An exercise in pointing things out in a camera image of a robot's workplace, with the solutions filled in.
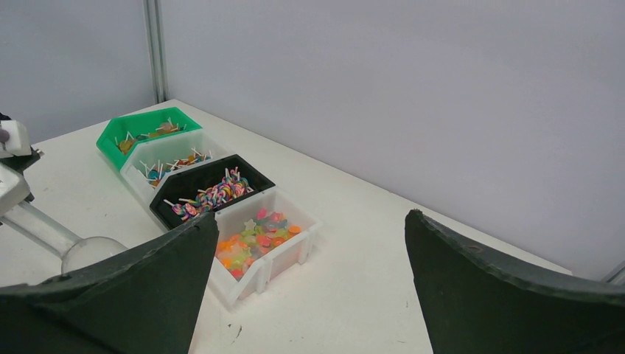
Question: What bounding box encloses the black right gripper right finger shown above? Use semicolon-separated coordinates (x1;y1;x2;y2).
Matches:
405;209;624;353

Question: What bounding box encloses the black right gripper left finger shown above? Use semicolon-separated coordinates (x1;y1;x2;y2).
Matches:
1;213;219;353

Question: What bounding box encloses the translucent plastic scoop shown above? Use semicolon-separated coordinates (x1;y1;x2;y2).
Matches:
1;201;128;274

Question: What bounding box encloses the black swirl lollipop bin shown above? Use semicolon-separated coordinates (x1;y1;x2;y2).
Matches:
148;154;276;229

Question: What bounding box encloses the white star candy bin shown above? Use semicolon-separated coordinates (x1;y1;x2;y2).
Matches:
209;187;321;308

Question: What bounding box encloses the white lollipop bin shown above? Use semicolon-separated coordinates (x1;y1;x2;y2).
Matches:
119;129;234;207

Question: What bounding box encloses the green candy bin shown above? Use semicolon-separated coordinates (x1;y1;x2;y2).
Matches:
96;107;202;170

